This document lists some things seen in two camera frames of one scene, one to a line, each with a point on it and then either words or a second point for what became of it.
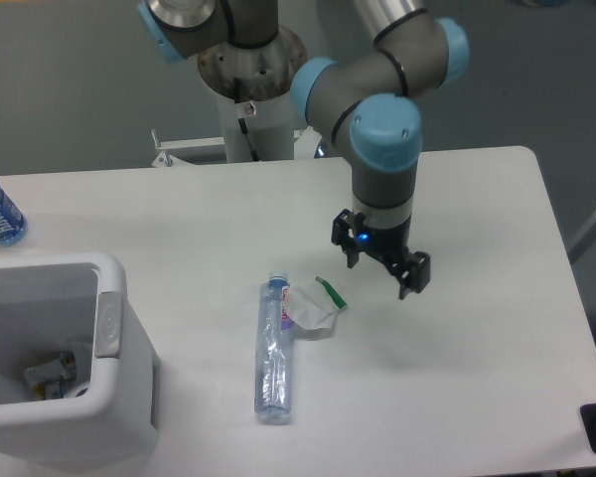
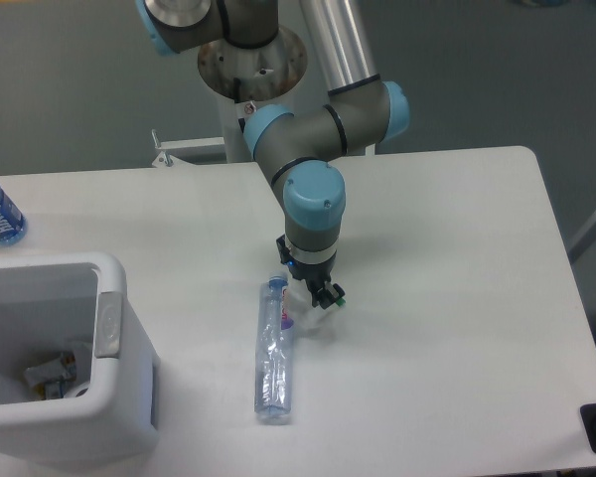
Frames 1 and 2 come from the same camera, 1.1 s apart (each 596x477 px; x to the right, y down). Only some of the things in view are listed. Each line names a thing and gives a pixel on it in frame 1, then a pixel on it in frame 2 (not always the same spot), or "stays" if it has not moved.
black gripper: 388,244 → 315,275
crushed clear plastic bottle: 274,348 stays
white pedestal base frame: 310,139 stays
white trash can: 34,307 stays
